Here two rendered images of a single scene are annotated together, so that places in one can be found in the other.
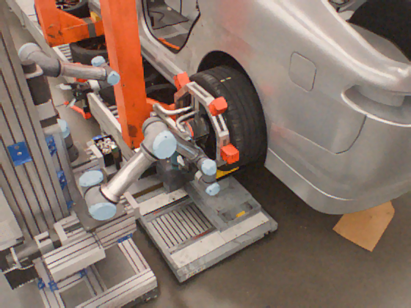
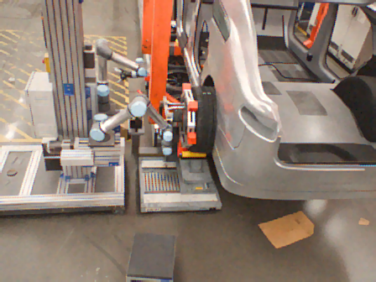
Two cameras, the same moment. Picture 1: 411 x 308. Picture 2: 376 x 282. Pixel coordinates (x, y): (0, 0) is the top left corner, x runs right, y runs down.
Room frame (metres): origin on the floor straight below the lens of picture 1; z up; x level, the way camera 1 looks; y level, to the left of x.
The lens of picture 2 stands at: (-0.65, -1.02, 2.72)
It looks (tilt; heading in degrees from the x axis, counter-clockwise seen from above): 36 degrees down; 19
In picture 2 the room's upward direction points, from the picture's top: 8 degrees clockwise
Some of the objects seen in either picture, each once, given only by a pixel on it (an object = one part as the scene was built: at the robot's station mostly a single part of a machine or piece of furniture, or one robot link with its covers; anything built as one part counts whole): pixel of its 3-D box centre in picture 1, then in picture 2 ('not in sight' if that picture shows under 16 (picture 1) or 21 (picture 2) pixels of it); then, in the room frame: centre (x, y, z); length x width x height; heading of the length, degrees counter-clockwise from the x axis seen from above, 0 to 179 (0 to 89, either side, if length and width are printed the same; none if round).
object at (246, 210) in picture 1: (222, 197); (195, 175); (2.17, -0.13, 0.13); 0.50 x 0.36 x 0.10; 33
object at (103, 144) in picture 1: (108, 149); (136, 118); (2.28, 0.70, 0.51); 0.20 x 0.14 x 0.13; 30
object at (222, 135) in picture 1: (199, 127); (185, 119); (2.10, 0.03, 0.85); 0.54 x 0.07 x 0.54; 33
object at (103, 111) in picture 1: (86, 92); (151, 86); (3.44, 1.15, 0.28); 2.47 x 0.09 x 0.22; 33
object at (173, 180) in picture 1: (184, 169); (180, 149); (2.35, 0.16, 0.26); 0.42 x 0.18 x 0.35; 123
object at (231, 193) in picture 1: (219, 177); (196, 160); (2.19, -0.11, 0.32); 0.40 x 0.30 x 0.28; 33
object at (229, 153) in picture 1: (229, 154); (191, 138); (1.84, -0.14, 0.85); 0.09 x 0.08 x 0.07; 33
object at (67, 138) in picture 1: (59, 133); (102, 93); (1.86, 0.83, 0.98); 0.13 x 0.12 x 0.14; 37
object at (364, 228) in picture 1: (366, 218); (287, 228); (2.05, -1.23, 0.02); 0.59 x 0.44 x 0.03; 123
